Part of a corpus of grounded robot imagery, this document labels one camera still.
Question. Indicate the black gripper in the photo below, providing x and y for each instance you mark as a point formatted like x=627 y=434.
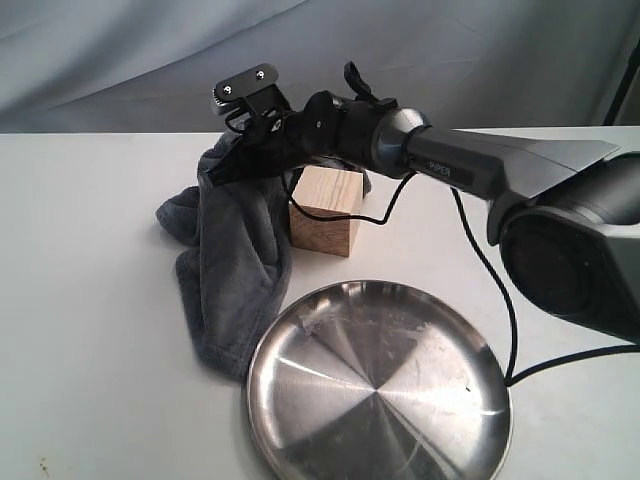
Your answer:
x=262 y=152

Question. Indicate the grey fleece cloth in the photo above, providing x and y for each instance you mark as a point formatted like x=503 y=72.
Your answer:
x=236 y=268

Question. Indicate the light wooden cube block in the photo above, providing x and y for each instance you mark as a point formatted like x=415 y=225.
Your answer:
x=325 y=193

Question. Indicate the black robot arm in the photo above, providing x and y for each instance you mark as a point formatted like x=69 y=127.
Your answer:
x=564 y=214

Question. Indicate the grey backdrop curtain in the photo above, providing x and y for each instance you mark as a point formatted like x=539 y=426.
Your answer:
x=150 y=66

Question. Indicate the round stainless steel plate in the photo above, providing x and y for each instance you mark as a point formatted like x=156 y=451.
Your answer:
x=372 y=379

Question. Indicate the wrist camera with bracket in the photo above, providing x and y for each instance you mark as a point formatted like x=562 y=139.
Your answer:
x=253 y=92

